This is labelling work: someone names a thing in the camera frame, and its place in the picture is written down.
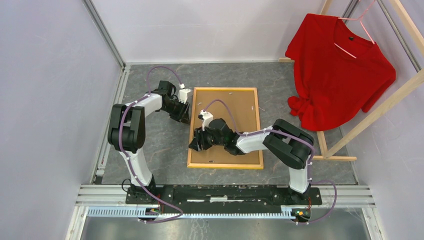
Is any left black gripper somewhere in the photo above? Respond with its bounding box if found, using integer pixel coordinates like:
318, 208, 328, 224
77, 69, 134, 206
161, 99, 191, 126

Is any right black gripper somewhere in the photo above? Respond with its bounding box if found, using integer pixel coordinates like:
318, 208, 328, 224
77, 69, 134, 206
188, 123, 226, 152

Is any brown cardboard backing board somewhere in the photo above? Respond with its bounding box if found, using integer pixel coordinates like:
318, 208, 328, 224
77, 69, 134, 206
190, 90, 261, 165

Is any yellow wooden picture frame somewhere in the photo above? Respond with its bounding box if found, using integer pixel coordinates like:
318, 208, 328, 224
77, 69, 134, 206
186, 87, 265, 170

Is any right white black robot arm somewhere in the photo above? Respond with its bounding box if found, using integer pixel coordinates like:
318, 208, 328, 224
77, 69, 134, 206
188, 118, 315, 204

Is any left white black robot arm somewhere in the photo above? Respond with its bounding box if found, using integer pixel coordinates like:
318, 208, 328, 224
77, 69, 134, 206
107, 80, 192, 204

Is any wooden clothes rack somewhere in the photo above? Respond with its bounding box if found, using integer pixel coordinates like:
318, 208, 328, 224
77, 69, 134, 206
278, 0, 424, 163

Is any red t-shirt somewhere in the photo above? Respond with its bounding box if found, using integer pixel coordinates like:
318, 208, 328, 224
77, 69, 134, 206
285, 13, 396, 131

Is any pink clothes hanger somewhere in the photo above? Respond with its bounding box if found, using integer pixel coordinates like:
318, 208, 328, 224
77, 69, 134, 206
333, 0, 377, 60

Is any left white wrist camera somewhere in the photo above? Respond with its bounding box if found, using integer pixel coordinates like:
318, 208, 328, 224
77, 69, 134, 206
177, 83, 193, 104

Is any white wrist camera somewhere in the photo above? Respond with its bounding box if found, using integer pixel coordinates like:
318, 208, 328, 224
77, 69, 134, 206
198, 109, 214, 131
177, 83, 193, 104

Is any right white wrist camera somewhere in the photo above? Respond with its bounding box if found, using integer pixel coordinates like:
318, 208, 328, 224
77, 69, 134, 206
198, 109, 214, 131

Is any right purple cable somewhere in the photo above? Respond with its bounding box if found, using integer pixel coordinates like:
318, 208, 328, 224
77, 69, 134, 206
202, 98, 338, 226

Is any purple cable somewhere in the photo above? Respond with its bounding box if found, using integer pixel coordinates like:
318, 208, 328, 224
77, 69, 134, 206
202, 98, 338, 226
118, 66, 185, 225

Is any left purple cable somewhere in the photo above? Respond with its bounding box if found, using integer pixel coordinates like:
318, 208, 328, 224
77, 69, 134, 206
118, 66, 185, 225

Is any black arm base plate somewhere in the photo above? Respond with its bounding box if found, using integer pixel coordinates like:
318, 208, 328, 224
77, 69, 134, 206
125, 184, 323, 214

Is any aluminium rail frame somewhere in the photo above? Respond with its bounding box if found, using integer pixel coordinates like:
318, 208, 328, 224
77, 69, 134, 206
64, 0, 385, 240

